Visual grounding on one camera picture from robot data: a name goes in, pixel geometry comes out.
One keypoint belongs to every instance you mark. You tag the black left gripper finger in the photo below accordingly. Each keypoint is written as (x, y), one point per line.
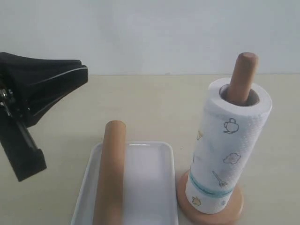
(25, 157)
(39, 83)

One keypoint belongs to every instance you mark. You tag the white printed paper towel roll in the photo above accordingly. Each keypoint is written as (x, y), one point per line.
(226, 137)

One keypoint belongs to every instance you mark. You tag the wooden paper towel holder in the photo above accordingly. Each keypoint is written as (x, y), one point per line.
(237, 94)

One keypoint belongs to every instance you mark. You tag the white rectangular plastic tray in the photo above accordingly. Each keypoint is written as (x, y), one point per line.
(149, 186)

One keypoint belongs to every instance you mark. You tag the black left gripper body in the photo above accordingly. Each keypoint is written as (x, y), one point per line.
(7, 98)

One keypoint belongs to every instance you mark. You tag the brown cardboard tube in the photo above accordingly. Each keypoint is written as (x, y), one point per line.
(108, 209)

